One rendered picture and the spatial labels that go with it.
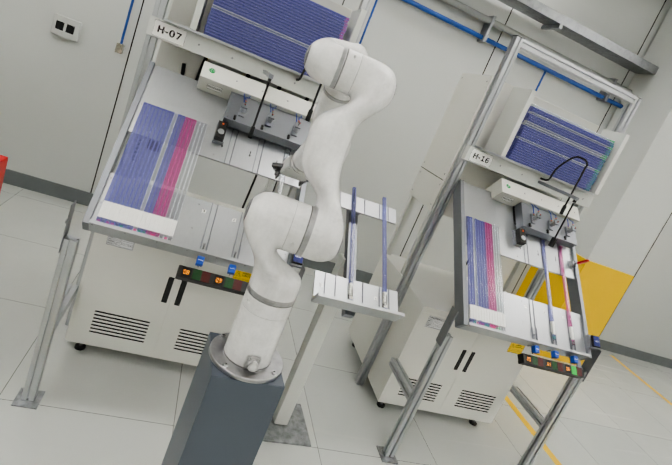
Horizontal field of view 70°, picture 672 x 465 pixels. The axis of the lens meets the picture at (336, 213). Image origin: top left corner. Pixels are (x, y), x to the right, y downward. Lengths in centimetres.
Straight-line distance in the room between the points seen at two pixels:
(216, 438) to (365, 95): 88
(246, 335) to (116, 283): 104
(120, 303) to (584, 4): 381
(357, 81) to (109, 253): 129
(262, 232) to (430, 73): 290
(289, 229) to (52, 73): 281
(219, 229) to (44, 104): 220
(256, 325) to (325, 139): 46
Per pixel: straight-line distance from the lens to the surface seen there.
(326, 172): 109
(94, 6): 361
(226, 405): 124
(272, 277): 110
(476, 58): 397
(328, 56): 115
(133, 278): 211
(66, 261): 179
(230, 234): 175
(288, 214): 106
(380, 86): 115
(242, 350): 120
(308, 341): 202
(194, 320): 218
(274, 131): 194
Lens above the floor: 139
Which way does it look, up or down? 13 degrees down
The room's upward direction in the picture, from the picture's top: 22 degrees clockwise
